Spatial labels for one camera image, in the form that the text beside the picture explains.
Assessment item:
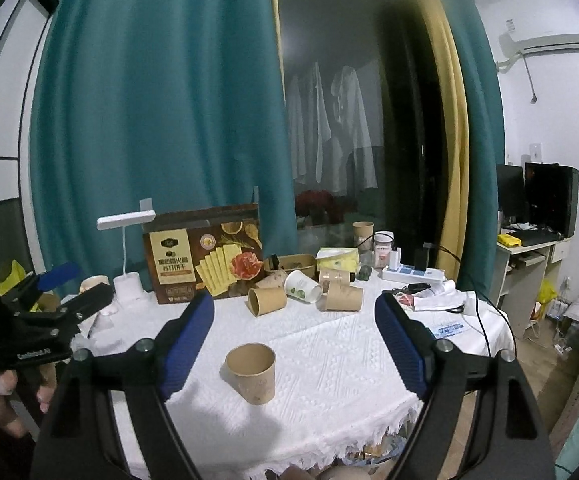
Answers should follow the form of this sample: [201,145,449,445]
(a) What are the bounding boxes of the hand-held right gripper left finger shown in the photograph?
[29,291,216,480]

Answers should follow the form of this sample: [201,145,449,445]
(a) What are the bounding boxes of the hanging white shirt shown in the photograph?
[329,64,379,192]
[286,62,331,184]

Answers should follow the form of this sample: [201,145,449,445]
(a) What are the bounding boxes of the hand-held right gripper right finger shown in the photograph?
[373,291,556,480]

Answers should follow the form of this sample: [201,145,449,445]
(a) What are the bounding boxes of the wide teal curtain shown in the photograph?
[29,0,299,307]

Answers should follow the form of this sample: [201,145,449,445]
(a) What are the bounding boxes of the white air conditioner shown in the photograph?
[494,32,579,74]

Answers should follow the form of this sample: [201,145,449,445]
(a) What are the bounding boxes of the white cup with green print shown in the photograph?
[283,269,323,305]

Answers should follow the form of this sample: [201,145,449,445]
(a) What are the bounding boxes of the white computer desk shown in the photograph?
[496,232,573,339]

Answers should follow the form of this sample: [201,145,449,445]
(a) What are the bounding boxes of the black power cable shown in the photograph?
[422,243,493,345]

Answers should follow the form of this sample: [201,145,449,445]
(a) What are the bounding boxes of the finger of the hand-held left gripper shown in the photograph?
[44,282,115,332]
[0,262,82,312]

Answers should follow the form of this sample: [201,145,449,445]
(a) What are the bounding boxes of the green and yellow tissue pack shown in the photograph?
[316,247,360,272]

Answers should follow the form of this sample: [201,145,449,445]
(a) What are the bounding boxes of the white power strip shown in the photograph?
[380,265,446,284]

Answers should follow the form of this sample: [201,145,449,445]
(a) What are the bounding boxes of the black keyboard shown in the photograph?
[518,230,563,247]

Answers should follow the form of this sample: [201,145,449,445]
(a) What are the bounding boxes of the black computer case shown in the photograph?
[524,162,579,240]

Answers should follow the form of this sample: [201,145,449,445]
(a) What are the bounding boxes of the white desk lamp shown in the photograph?
[96,210,156,304]

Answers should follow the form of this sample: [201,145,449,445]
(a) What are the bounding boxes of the clear jar with white lid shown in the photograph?
[372,230,395,267]

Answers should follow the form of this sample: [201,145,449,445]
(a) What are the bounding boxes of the small pale cup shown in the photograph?
[79,274,111,297]

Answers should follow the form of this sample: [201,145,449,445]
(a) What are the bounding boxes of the narrow teal curtain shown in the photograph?
[422,0,509,302]

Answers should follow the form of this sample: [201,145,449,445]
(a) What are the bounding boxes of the blue and white packet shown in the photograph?
[430,322,466,338]

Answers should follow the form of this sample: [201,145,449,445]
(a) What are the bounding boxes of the brown paper cup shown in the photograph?
[318,267,353,292]
[352,221,375,252]
[325,281,365,312]
[255,269,289,291]
[246,286,288,317]
[225,343,276,406]

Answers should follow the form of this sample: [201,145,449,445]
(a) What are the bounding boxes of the brown cracker box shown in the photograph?
[142,203,264,306]

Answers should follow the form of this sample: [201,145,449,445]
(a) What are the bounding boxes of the yellow plastic bag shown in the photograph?
[537,280,559,320]

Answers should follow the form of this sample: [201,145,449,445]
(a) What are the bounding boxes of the crumpled white paper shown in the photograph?
[409,280,470,315]

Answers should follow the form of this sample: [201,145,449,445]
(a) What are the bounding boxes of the yellow curtain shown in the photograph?
[393,0,471,281]

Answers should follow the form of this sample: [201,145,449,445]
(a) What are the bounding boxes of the black computer monitor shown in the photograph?
[496,163,528,227]

